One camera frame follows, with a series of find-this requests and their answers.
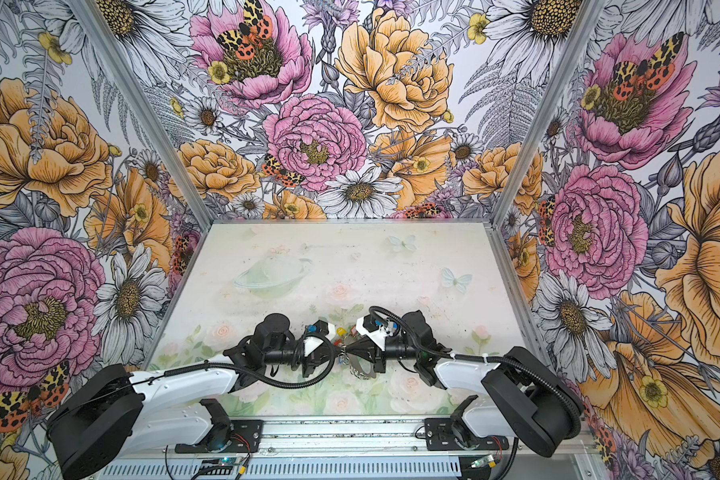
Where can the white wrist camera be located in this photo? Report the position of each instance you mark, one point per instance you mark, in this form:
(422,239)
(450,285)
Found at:
(378,331)
(318,334)

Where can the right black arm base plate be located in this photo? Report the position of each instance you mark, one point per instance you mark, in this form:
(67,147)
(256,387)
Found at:
(441,434)

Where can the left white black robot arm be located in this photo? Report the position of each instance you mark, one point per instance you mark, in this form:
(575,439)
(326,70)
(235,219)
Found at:
(118,412)

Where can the white vented panel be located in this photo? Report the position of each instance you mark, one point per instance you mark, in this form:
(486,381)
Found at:
(433,467)

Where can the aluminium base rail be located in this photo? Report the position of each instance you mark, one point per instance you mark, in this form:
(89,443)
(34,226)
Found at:
(303,436)

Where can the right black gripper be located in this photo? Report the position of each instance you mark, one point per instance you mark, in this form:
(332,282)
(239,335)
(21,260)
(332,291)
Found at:
(374,354)

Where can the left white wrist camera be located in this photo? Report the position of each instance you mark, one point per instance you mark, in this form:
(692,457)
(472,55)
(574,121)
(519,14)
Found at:
(318,334)

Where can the large metal keyring with keys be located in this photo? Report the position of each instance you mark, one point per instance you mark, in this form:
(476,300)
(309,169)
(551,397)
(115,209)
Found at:
(348,336)

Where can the green circuit board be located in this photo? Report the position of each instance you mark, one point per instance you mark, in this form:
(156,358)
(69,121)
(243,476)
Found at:
(226,468)

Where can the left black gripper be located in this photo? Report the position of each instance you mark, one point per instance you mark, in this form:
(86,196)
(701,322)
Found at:
(316,358)

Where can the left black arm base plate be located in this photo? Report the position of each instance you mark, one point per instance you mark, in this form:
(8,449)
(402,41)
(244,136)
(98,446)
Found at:
(239,436)

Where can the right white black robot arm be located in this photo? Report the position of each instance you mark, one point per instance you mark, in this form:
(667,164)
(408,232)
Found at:
(514,396)

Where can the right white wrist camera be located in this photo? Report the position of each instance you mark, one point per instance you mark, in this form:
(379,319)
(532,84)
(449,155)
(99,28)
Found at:
(378,331)

